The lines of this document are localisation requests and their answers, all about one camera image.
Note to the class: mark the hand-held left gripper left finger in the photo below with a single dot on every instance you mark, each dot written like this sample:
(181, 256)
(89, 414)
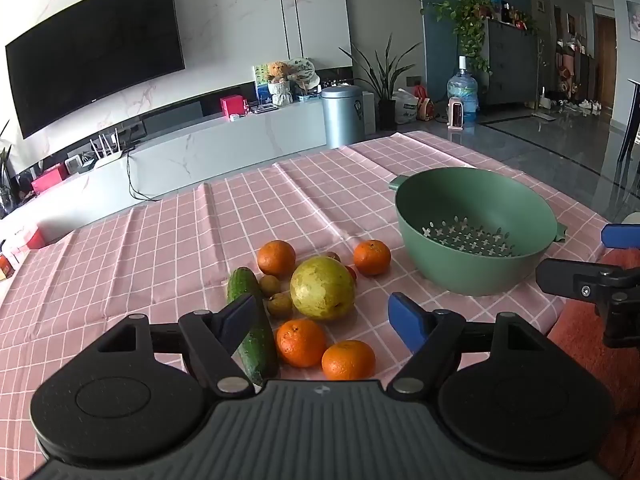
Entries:
(239, 321)

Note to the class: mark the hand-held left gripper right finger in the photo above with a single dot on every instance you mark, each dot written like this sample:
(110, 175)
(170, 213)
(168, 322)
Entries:
(407, 322)

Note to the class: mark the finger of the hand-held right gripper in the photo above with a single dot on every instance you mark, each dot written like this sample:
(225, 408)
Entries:
(622, 236)
(590, 287)

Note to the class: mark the green cucumber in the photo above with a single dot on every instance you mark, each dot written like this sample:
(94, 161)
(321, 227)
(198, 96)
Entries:
(260, 350)

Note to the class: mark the orange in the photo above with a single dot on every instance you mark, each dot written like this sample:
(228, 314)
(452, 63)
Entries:
(301, 342)
(348, 360)
(372, 257)
(276, 257)

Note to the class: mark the green colander bowl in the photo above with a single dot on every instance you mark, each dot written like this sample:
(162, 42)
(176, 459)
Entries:
(475, 232)

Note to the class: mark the pink checked tablecloth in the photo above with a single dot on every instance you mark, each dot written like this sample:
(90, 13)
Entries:
(175, 240)

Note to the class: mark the black dining chair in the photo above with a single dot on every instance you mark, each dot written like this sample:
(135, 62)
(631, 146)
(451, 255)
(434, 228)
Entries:
(631, 120)

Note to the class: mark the row of shoes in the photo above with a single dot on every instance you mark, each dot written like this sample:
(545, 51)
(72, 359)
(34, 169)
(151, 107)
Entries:
(582, 105)

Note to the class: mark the white television cabinet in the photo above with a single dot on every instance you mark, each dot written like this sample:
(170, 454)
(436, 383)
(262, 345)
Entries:
(200, 155)

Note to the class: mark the brown wooden door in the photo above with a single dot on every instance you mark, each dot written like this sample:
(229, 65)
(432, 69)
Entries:
(605, 62)

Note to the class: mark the grey sideboard cabinet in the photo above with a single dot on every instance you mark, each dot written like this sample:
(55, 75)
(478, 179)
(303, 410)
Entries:
(512, 65)

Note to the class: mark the pink space heater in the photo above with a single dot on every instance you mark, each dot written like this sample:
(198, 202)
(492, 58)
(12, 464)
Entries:
(456, 112)

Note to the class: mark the white router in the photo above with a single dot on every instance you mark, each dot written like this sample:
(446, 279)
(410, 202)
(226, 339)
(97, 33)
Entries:
(107, 157)

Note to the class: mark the blue water jug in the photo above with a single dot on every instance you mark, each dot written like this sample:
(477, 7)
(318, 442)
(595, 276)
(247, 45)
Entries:
(463, 92)

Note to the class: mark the red box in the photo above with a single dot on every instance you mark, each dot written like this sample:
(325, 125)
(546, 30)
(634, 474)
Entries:
(233, 106)

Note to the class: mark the white plastic bag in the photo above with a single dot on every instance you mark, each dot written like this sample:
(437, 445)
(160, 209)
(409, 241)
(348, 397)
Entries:
(406, 107)

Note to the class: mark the grey pedal trash can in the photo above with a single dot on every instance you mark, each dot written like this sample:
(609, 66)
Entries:
(342, 117)

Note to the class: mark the orange bag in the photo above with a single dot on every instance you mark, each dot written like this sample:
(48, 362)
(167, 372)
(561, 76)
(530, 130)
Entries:
(426, 107)

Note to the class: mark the pink box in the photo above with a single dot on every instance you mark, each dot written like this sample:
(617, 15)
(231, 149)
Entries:
(50, 179)

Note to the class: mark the potted snake plant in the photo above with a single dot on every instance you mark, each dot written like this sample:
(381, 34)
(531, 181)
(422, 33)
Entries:
(382, 85)

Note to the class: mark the brown plush toy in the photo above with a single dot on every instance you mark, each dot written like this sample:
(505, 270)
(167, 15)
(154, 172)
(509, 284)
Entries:
(277, 71)

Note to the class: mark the trailing pothos plant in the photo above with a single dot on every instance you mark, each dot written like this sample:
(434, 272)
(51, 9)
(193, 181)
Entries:
(470, 25)

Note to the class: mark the round paper fan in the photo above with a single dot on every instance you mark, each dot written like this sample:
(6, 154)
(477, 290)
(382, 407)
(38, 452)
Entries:
(302, 67)

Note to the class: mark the framed wall picture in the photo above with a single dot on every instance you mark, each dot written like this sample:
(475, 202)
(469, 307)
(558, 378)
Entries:
(634, 20)

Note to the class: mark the black wall television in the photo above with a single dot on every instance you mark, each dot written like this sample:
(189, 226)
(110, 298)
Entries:
(95, 55)

